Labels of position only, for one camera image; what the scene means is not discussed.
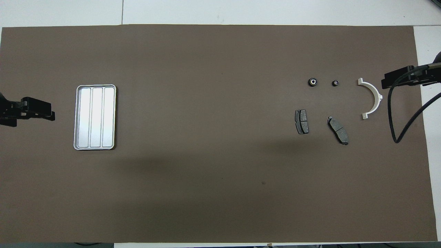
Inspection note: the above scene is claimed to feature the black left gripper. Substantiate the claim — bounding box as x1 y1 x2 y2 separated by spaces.
0 92 55 127

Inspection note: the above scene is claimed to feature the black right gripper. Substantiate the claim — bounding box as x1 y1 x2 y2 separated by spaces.
381 52 441 89

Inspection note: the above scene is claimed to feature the silver metal tray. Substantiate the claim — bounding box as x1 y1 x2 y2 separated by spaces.
73 84 117 151

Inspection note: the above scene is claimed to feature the long dark brake pad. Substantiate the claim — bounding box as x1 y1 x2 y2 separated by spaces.
327 116 349 145

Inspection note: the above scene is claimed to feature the short dark brake pad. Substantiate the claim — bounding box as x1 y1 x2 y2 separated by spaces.
295 109 309 135

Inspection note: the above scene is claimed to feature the brown table mat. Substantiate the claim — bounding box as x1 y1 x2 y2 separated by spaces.
0 25 438 243

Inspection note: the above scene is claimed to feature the white semicircular plastic bracket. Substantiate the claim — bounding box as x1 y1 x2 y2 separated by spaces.
358 78 383 120

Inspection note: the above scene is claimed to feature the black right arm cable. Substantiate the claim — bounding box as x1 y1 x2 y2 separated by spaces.
388 64 441 144

